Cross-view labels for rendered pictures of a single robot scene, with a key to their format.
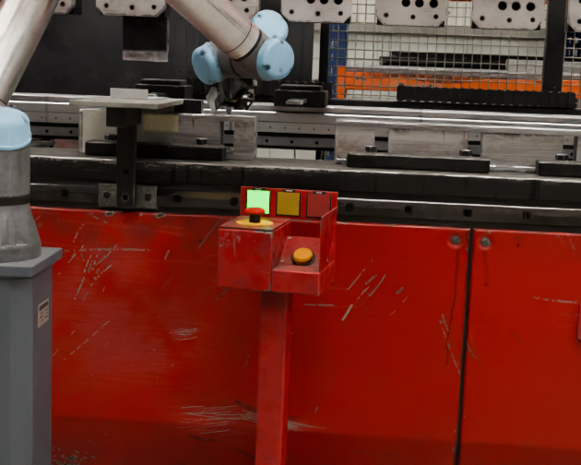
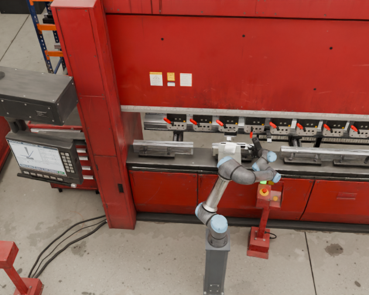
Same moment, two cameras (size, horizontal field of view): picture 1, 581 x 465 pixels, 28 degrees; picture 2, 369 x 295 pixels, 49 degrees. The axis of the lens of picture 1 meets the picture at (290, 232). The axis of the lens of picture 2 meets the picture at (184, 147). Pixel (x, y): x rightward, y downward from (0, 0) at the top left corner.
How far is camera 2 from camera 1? 241 cm
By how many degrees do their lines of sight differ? 37
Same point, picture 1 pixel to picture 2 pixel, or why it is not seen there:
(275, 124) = not seen: hidden behind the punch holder
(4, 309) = (223, 254)
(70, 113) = not seen: hidden behind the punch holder
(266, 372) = (263, 215)
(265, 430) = (262, 223)
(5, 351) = (223, 258)
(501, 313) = (318, 193)
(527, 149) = (331, 157)
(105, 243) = not seen: hidden behind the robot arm
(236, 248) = (260, 202)
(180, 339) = (239, 196)
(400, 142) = (298, 155)
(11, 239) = (224, 241)
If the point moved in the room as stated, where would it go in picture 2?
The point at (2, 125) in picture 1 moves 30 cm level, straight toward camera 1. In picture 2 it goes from (224, 229) to (239, 267)
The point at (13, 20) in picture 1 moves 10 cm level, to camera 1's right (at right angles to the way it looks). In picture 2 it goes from (219, 194) to (233, 193)
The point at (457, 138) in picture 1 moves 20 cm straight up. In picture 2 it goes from (313, 154) to (318, 137)
